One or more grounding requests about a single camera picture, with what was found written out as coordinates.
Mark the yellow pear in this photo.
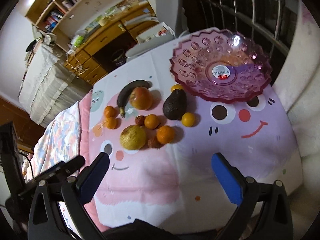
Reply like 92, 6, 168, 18
120, 125, 147, 150

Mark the red lychee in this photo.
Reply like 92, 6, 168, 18
148, 137, 162, 148
135, 115, 145, 126

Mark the large orange mandarin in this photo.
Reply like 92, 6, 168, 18
156, 125, 175, 145

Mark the dark avocado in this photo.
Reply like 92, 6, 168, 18
163, 89, 187, 120

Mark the lace covered cabinet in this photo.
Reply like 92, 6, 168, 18
18, 42, 92, 128

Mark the small yellow citrus front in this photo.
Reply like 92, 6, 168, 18
181, 112, 196, 127

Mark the cartoon printed cloth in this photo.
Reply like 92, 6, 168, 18
89, 38, 303, 233

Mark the overripe dark banana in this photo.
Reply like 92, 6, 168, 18
117, 80, 151, 118

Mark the red apple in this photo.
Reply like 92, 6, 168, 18
129, 87, 153, 110

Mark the white pillow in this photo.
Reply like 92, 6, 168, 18
273, 1, 319, 197

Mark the small yellow citrus near bowl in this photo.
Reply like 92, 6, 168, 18
171, 84, 184, 93

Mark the pink plastic fruit bowl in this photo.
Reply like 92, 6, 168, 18
170, 29, 272, 103

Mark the wooden desk with drawers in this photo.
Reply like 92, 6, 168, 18
64, 2, 156, 85

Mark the wooden bookshelf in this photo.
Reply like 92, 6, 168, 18
25, 0, 148, 52

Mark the white storage box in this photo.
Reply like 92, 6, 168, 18
136, 22, 175, 44

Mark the metal window grille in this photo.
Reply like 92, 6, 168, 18
182, 0, 301, 58

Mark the grey office chair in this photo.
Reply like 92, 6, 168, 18
125, 0, 187, 62

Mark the black cable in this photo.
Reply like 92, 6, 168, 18
17, 149, 34, 181

